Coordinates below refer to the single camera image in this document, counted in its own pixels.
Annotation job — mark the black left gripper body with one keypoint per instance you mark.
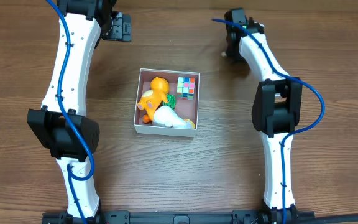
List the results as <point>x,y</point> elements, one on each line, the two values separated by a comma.
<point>120,28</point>

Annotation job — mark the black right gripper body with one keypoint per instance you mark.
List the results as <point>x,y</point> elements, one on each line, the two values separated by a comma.
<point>229,43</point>

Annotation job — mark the multicolour puzzle cube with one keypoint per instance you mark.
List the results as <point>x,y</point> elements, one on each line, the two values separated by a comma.
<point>186,88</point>

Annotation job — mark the orange bear figurine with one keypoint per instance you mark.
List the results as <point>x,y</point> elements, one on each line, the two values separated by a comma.
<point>153,98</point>

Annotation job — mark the white cardboard box pink interior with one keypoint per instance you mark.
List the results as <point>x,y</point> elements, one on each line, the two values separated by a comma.
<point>186,109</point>

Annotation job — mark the green round lid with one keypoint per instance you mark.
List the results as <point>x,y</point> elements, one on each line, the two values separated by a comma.
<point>171,101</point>

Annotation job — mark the white plush duck orange feet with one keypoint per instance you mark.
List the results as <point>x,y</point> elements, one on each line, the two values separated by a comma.
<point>166,117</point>

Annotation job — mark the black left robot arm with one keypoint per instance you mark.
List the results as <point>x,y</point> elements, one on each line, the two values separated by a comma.
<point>61,124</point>

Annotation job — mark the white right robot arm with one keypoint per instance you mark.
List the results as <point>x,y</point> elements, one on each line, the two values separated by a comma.
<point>276,108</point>

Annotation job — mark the black mounting rail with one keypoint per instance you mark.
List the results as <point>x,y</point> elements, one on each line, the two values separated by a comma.
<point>236,216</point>

